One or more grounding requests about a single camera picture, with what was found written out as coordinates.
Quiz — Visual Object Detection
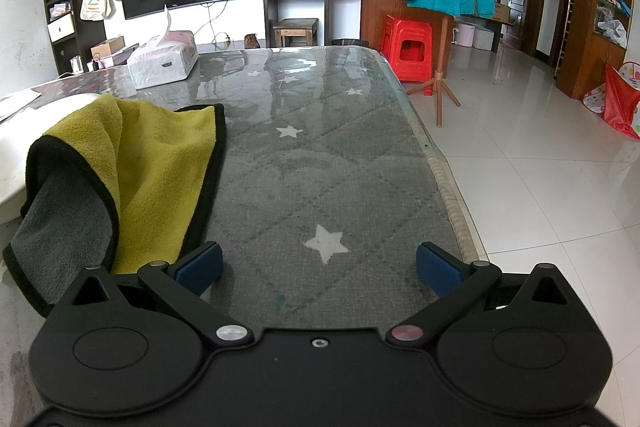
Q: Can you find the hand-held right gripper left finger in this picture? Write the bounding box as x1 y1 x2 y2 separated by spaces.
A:
65 241 256 349

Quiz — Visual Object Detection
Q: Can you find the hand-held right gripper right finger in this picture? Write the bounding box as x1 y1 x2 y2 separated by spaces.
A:
385 242 571 349

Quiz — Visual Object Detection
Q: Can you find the yellow and grey cleaning cloth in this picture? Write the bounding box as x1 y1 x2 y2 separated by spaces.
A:
2 94 228 318

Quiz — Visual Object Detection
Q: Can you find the wooden coat stand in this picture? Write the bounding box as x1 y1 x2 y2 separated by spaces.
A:
406 14 462 128

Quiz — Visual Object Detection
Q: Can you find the white tissue pack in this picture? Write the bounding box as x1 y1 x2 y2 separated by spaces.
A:
126 5 200 90

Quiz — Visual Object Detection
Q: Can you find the white storage bin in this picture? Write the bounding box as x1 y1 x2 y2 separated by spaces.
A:
452 21 476 48
472 26 497 52

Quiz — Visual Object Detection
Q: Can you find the red plastic stool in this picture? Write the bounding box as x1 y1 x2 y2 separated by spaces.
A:
380 14 435 96

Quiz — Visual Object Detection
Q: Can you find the stack of papers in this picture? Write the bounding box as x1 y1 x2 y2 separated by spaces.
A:
0 87 43 122

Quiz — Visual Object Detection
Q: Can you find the small wooden stool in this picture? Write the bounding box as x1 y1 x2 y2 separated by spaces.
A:
272 18 319 48

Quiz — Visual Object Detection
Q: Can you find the brown wooden cabinet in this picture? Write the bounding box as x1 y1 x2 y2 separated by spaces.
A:
327 0 456 58

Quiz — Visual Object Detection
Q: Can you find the white plastic bag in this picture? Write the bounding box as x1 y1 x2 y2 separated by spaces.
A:
597 19 628 50

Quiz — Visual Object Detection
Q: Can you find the wooden open shelf unit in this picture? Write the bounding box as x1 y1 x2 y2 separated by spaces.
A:
555 0 640 100

